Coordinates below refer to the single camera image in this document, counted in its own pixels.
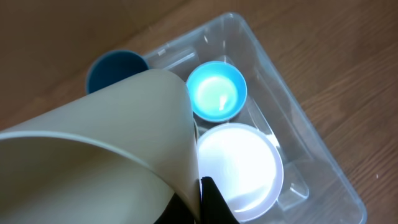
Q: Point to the blue plastic cup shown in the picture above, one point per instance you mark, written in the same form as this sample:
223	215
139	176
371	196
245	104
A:
113	67

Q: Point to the pink plate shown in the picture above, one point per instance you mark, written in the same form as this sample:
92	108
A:
245	166

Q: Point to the cream plastic cup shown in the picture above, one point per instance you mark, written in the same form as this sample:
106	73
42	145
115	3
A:
123	154

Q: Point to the light blue bowl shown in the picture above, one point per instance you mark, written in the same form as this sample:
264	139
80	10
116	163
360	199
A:
218	91

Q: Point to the clear plastic storage bin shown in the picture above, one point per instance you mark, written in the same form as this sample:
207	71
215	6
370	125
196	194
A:
315	189

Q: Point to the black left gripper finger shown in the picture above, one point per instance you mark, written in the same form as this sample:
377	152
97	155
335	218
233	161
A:
214	209

